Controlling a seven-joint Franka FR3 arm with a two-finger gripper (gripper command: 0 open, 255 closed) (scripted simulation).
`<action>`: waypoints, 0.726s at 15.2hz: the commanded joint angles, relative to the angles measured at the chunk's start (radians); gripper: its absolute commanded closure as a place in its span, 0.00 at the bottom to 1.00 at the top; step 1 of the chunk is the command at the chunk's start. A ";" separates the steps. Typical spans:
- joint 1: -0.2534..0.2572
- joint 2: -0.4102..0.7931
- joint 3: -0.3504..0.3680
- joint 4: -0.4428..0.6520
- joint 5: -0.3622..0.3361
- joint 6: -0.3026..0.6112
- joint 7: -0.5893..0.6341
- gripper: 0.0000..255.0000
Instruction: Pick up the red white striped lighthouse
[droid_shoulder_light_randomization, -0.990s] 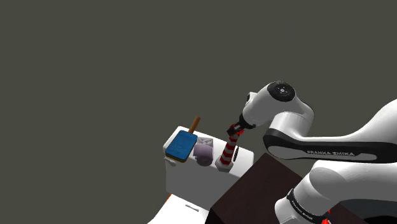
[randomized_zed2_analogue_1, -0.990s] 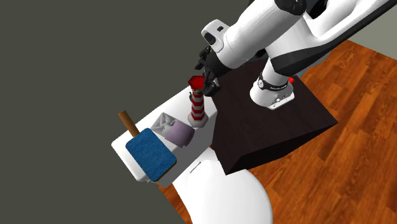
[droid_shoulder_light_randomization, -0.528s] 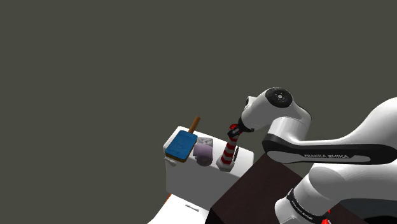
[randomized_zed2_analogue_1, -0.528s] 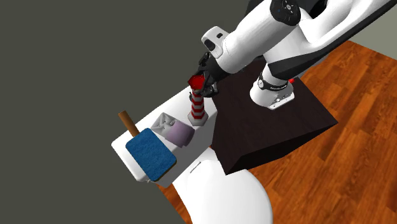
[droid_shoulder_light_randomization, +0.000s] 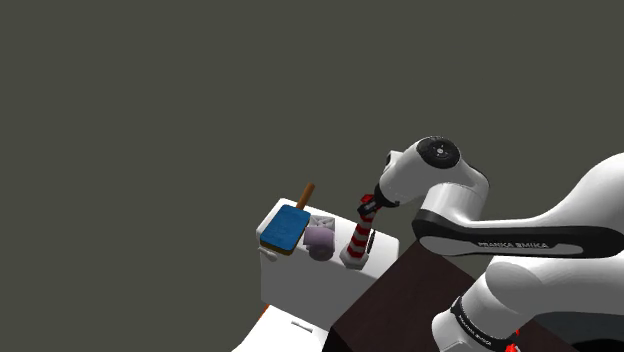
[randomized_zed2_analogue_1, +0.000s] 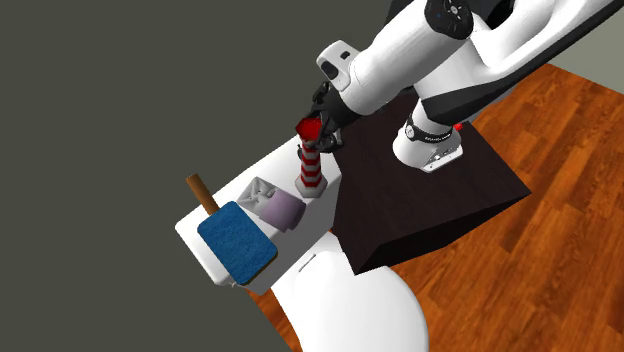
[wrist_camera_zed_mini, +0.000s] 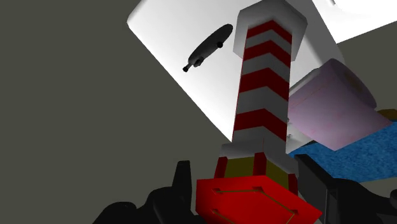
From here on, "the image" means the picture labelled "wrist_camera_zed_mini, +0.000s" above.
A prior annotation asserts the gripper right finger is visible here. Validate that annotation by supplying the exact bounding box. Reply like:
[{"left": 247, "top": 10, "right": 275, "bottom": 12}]
[{"left": 293, "top": 153, "right": 397, "bottom": 224}]

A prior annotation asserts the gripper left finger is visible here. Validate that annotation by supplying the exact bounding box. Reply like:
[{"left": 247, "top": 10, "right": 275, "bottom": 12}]
[{"left": 92, "top": 160, "right": 204, "bottom": 224}]

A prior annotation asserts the blue fuzzy mat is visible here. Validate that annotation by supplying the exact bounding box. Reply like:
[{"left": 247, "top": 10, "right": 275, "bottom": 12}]
[{"left": 288, "top": 120, "right": 397, "bottom": 184}]

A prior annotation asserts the pink toilet paper roll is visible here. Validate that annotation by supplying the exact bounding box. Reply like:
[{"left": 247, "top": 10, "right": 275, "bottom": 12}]
[{"left": 288, "top": 58, "right": 393, "bottom": 152}]

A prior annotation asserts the yellow box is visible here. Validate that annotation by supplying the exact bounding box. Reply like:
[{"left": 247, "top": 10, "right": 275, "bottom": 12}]
[{"left": 376, "top": 108, "right": 397, "bottom": 122}]

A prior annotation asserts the red white striped lighthouse figure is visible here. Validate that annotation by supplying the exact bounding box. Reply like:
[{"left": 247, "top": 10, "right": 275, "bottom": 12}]
[{"left": 194, "top": 0, "right": 323, "bottom": 224}]

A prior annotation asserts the black toy skateboard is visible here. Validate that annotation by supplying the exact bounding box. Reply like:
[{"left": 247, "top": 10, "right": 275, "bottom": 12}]
[{"left": 182, "top": 24, "right": 234, "bottom": 73}]

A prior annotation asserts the white toilet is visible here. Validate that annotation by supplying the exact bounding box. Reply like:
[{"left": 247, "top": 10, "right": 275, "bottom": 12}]
[{"left": 126, "top": 0, "right": 397, "bottom": 155}]

